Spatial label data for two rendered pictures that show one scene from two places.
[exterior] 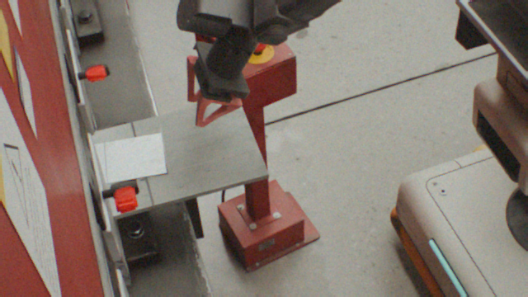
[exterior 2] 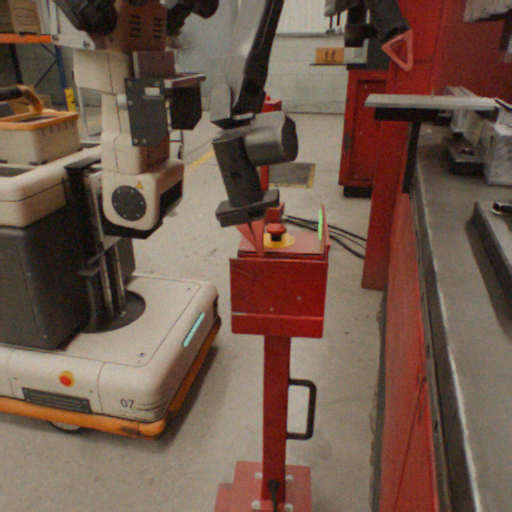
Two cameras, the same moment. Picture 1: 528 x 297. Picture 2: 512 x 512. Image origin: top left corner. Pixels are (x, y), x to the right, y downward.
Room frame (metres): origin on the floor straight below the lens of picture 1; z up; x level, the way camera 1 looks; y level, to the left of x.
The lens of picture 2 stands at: (1.93, 0.36, 1.12)
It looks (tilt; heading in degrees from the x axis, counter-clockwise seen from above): 26 degrees down; 211
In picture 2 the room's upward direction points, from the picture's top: straight up
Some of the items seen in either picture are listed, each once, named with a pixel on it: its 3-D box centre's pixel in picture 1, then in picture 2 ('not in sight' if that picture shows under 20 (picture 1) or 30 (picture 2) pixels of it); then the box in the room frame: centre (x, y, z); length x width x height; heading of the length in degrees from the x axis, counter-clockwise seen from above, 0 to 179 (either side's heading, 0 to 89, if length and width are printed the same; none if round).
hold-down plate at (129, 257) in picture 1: (126, 190); (459, 152); (0.80, 0.25, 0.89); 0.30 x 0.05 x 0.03; 14
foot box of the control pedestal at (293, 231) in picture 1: (268, 219); (260, 507); (1.30, 0.01, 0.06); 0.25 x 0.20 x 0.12; 116
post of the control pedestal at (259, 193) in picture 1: (253, 153); (275, 410); (1.28, 0.04, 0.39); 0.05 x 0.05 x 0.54; 26
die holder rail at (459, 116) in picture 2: not in sight; (459, 107); (0.22, 0.16, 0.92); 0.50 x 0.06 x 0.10; 14
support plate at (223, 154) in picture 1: (174, 155); (425, 101); (0.79, 0.15, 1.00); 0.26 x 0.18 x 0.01; 104
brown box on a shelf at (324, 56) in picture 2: not in sight; (329, 55); (-1.40, -0.98, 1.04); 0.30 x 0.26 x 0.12; 18
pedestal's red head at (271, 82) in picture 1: (244, 51); (279, 265); (1.28, 0.04, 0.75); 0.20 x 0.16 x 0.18; 26
